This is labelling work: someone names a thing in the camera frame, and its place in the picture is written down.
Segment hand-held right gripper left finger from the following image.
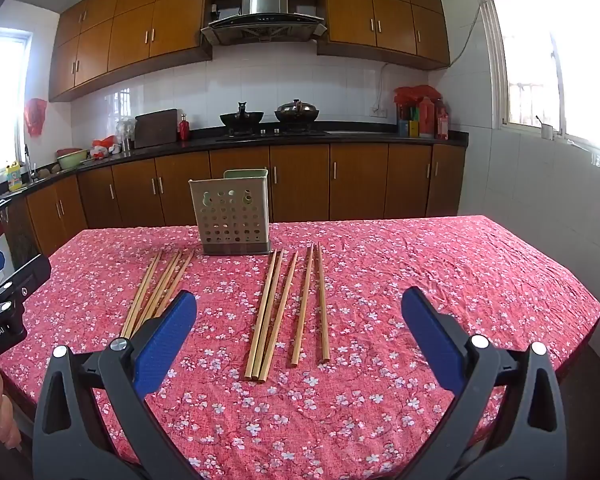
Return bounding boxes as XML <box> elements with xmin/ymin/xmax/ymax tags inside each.
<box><xmin>32</xmin><ymin>290</ymin><xmax>203</xmax><ymax>480</ymax></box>

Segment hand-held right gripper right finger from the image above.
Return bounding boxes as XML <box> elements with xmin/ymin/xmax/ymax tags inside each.
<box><xmin>401</xmin><ymin>287</ymin><xmax>568</xmax><ymax>480</ymax></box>

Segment bamboo chopsticks bunch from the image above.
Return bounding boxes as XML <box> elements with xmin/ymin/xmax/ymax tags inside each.
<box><xmin>121</xmin><ymin>251</ymin><xmax>163</xmax><ymax>338</ymax></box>

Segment grey perforated utensil holder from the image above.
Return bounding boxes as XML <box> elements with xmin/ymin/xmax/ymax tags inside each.
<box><xmin>188</xmin><ymin>169</ymin><xmax>272</xmax><ymax>257</ymax></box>

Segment person's left hand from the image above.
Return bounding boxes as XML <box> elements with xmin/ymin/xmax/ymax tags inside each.
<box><xmin>0</xmin><ymin>360</ymin><xmax>23</xmax><ymax>451</ymax></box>

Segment red floral tablecloth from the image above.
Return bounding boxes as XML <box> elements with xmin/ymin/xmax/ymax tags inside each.
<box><xmin>0</xmin><ymin>215</ymin><xmax>600</xmax><ymax>480</ymax></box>

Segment yellow detergent bottle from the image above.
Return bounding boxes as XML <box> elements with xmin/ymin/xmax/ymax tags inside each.
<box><xmin>6</xmin><ymin>161</ymin><xmax>26</xmax><ymax>192</ymax></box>

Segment metal faucet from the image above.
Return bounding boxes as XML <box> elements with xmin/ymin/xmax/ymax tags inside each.
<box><xmin>22</xmin><ymin>144</ymin><xmax>37</xmax><ymax>183</ymax></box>

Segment green bowl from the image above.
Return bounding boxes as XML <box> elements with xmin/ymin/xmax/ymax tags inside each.
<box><xmin>56</xmin><ymin>148</ymin><xmax>88</xmax><ymax>171</ymax></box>

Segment red bag on counter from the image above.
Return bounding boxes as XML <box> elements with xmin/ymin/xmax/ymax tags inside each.
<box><xmin>90</xmin><ymin>135</ymin><xmax>120</xmax><ymax>160</ymax></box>

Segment red hanging plastic bag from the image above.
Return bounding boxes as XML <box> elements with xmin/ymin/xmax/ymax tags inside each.
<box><xmin>24</xmin><ymin>98</ymin><xmax>48</xmax><ymax>137</ymax></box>

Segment glass jars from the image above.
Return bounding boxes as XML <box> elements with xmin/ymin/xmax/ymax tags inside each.
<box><xmin>116</xmin><ymin>117</ymin><xmax>136</xmax><ymax>153</ymax></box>

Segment small window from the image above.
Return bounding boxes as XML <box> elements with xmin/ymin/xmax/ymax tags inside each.
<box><xmin>0</xmin><ymin>27</ymin><xmax>33</xmax><ymax>181</ymax></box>

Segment dark cutting board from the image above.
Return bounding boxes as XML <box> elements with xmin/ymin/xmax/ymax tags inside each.
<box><xmin>134</xmin><ymin>108</ymin><xmax>179</xmax><ymax>149</ymax></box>

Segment wooden lower cabinets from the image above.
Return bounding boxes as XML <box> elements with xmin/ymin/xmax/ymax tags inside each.
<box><xmin>2</xmin><ymin>142</ymin><xmax>467</xmax><ymax>256</ymax></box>

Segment black countertop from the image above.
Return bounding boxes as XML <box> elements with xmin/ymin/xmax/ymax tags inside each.
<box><xmin>0</xmin><ymin>129</ymin><xmax>469</xmax><ymax>211</ymax></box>

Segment red labelled bottle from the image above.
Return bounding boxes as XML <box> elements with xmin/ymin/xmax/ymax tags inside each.
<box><xmin>434</xmin><ymin>105</ymin><xmax>451</xmax><ymax>141</ymax></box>

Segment colourful boxes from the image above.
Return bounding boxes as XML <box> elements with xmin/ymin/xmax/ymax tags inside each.
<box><xmin>397</xmin><ymin>105</ymin><xmax>421</xmax><ymax>137</ymax></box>

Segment large red bottle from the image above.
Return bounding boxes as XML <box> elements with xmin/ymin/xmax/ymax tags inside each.
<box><xmin>418</xmin><ymin>96</ymin><xmax>436</xmax><ymax>138</ymax></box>

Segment black wok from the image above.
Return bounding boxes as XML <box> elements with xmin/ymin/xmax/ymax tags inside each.
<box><xmin>219</xmin><ymin>102</ymin><xmax>265</xmax><ymax>128</ymax></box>

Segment black gas stove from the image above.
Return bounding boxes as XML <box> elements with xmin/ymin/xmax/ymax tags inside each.
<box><xmin>216</xmin><ymin>127</ymin><xmax>328</xmax><ymax>141</ymax></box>

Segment dark pot with lid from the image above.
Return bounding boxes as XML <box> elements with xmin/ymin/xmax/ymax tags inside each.
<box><xmin>274</xmin><ymin>99</ymin><xmax>321</xmax><ymax>124</ymax></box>

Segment large window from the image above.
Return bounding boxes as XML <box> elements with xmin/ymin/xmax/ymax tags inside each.
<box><xmin>475</xmin><ymin>0</ymin><xmax>600</xmax><ymax>157</ymax></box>

